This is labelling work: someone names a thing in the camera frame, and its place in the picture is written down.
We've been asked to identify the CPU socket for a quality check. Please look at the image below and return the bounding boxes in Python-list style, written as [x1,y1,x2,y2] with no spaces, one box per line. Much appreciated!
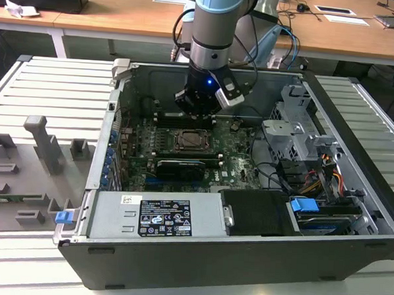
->
[170,127,218,156]

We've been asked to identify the black RAM slots row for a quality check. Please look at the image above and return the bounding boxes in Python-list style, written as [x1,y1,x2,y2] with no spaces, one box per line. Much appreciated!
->
[152,149,224,163]
[153,110,216,131]

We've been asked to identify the black graphics card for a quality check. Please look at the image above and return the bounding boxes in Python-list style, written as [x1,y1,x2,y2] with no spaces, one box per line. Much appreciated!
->
[154,157,207,183]

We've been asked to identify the green motherboard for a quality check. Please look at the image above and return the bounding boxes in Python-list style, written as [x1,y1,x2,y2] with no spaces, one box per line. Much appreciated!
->
[118,112,269,197]

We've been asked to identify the pale blue teach pendant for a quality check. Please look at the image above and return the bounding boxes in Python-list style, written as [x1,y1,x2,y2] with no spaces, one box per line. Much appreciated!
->
[246,22,282,69]

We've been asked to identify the silver metal drive cage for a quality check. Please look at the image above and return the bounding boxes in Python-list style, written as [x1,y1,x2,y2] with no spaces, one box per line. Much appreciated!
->
[258,83,340,165]

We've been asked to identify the black plastic air shroud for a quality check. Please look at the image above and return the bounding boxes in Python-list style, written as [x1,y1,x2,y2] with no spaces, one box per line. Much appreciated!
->
[218,188,302,240]

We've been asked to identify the grey power supply unit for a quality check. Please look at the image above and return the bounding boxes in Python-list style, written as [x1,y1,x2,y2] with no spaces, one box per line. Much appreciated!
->
[86,185,231,246]

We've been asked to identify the white paper sheet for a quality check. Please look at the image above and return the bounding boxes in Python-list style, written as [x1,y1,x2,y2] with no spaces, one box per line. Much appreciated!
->
[323,13,371,27]

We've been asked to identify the black open PC case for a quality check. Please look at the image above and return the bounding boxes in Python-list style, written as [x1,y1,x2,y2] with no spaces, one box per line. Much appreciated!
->
[49,55,394,295]

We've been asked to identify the hard disk in blue carrier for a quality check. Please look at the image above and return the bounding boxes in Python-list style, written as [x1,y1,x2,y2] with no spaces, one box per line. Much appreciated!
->
[287,197,361,238]

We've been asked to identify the blue case latch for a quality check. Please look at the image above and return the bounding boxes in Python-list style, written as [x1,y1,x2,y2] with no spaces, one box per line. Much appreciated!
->
[54,210,73,227]

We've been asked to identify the grey parts rack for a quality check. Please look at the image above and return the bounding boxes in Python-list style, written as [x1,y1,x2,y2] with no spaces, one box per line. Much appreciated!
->
[0,113,100,239]

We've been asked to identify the crumpled white paper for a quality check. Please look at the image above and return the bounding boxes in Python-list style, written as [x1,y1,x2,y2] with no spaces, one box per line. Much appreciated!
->
[3,0,41,19]

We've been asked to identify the green RAM stick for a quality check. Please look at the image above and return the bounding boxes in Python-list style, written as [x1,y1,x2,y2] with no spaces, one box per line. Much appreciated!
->
[0,193,40,204]

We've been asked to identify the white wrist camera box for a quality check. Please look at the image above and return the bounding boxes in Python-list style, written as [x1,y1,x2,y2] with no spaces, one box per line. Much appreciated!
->
[214,76,247,110]

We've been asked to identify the grey case hinge handle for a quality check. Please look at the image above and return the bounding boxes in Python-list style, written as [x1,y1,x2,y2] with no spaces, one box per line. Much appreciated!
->
[111,57,133,81]

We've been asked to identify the black cable bundle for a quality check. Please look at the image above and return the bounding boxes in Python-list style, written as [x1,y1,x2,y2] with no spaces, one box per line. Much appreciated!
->
[246,125,296,195]

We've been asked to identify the blue cable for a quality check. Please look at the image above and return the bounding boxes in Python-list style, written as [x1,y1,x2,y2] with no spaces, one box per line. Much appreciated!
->
[279,24,302,70]

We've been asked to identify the orange yellow red wires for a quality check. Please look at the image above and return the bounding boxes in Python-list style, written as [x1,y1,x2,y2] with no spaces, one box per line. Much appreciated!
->
[299,152,346,199]

